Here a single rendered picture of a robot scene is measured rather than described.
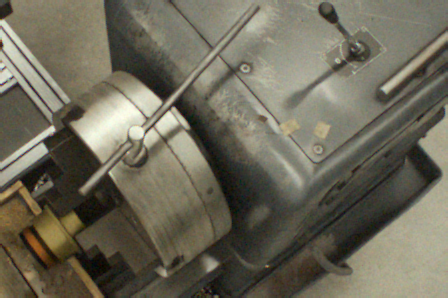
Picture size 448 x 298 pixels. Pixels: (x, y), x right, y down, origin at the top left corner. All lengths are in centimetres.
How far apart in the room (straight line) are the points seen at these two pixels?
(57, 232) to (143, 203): 16
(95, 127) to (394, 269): 150
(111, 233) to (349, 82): 42
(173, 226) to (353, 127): 29
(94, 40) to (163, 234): 157
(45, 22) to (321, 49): 164
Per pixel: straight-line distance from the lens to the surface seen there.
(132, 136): 85
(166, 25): 101
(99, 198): 111
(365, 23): 106
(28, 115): 212
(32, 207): 127
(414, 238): 233
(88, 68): 240
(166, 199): 94
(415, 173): 179
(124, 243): 102
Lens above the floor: 211
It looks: 71 degrees down
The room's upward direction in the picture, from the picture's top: straight up
